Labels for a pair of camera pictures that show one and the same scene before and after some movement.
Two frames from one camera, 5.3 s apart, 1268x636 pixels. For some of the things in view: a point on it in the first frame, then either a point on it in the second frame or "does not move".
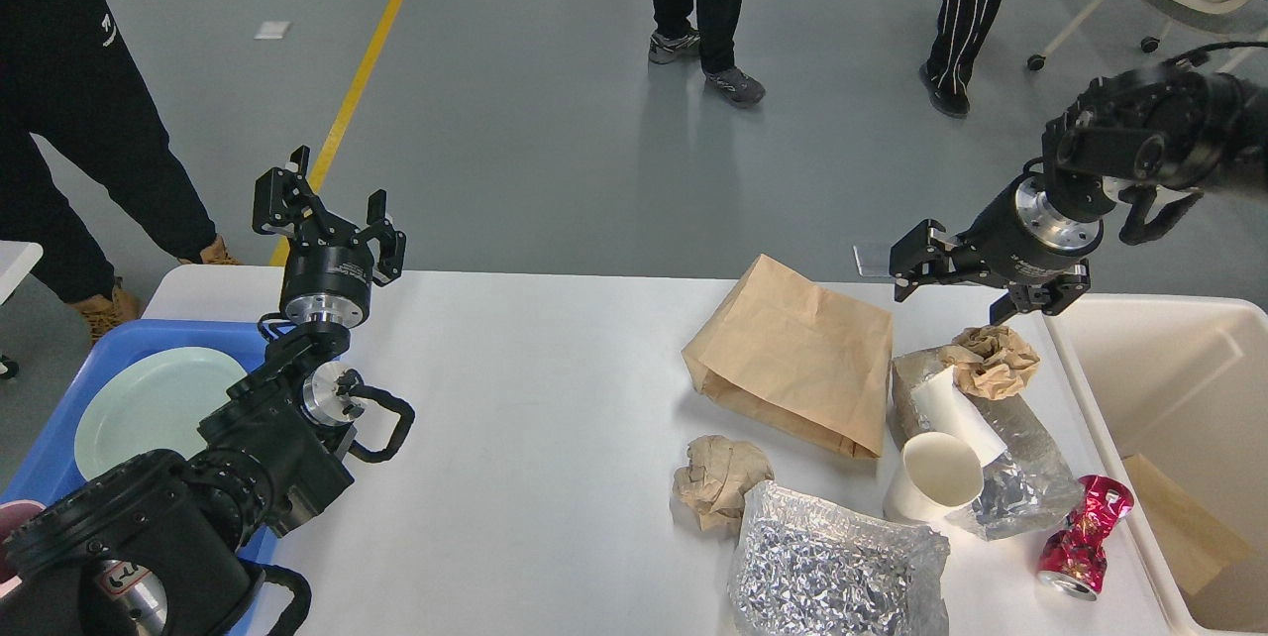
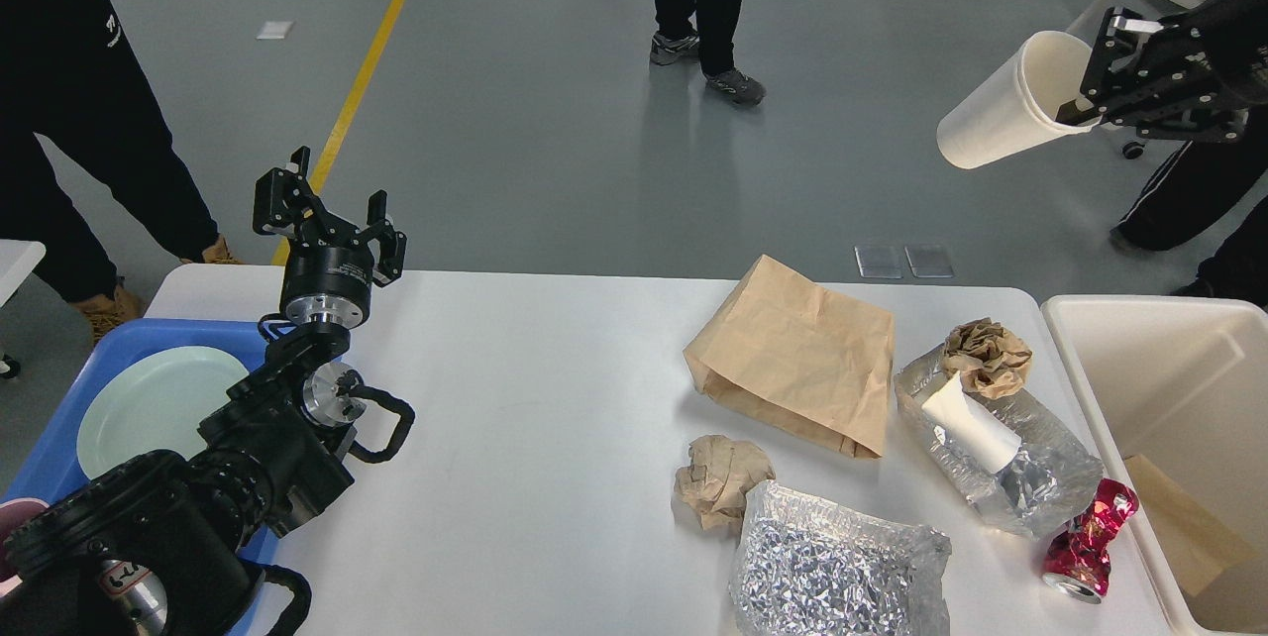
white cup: [935, 475] -> [1017, 106]
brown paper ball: [718, 473] does not move
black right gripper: [1021, 237] -> [1143, 70]
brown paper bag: [810, 361] does not move
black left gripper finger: [390, 240] does not move
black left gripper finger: [284, 202] does not move
